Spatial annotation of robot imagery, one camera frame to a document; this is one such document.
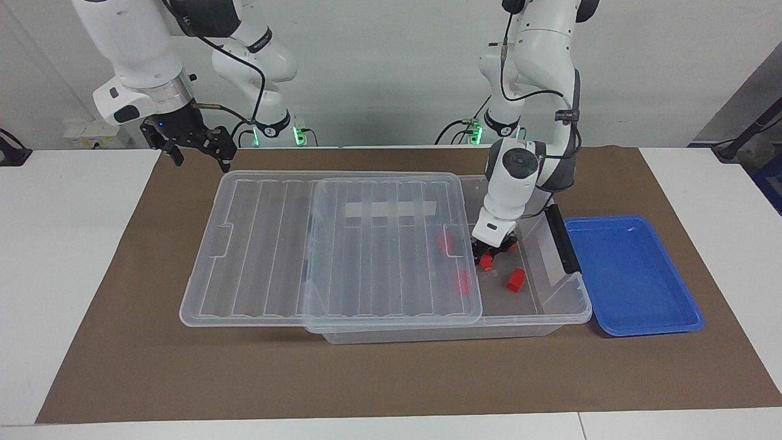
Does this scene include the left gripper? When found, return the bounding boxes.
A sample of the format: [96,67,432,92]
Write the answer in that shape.
[474,237,519,261]

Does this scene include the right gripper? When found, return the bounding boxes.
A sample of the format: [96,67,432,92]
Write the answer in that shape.
[141,101,238,174]

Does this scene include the clear plastic box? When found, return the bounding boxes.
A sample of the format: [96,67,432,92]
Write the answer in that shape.
[304,174,593,345]

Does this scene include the white power strip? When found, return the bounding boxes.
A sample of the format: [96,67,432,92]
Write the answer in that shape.
[63,119,132,150]

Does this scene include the clear plastic lid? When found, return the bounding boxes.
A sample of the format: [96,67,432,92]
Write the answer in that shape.
[179,170,484,334]

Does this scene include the blue plastic tray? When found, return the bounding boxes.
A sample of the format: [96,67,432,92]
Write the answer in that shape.
[563,215,705,337]

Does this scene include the black stand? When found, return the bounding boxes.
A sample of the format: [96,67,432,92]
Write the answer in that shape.
[0,128,33,167]
[712,113,782,163]

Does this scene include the black cable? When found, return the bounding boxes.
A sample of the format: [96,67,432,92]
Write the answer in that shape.
[434,95,492,146]
[160,0,268,126]
[500,0,581,153]
[230,119,255,148]

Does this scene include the black box handle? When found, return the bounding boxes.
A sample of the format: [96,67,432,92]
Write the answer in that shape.
[545,203,582,275]

